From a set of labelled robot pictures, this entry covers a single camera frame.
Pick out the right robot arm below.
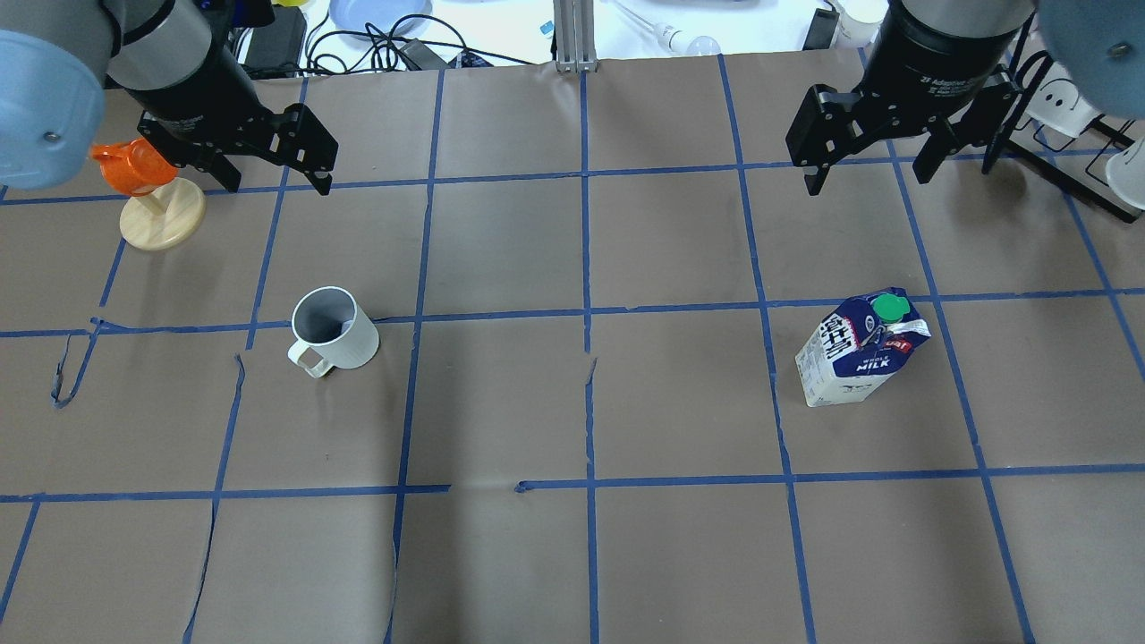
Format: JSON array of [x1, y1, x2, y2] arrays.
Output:
[[785, 1, 1144, 196]]

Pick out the aluminium frame post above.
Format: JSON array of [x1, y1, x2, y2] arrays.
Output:
[[551, 0, 598, 74]]

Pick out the white light bulb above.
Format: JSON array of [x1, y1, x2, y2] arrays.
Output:
[[653, 23, 721, 56]]

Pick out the black metal rack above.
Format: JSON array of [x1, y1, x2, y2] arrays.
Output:
[[998, 50, 1142, 223]]

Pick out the orange plastic cup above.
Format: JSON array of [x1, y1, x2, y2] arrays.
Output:
[[89, 138, 177, 197]]

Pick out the light blue plate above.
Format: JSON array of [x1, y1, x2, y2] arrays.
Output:
[[327, 0, 433, 40]]

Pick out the black cable bundle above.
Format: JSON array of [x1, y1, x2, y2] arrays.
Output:
[[305, 13, 538, 74]]

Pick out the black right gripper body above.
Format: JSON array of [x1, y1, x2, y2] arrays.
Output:
[[854, 3, 1025, 139]]

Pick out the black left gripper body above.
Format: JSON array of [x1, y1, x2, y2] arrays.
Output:
[[118, 11, 273, 155]]

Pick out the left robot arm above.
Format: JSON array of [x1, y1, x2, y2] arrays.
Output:
[[1, 1, 338, 195]]

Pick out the blue white milk carton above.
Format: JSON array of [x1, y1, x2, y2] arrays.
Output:
[[793, 288, 931, 408]]

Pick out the white ribbed mug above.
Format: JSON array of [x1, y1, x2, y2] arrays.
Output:
[[286, 285, 380, 379]]

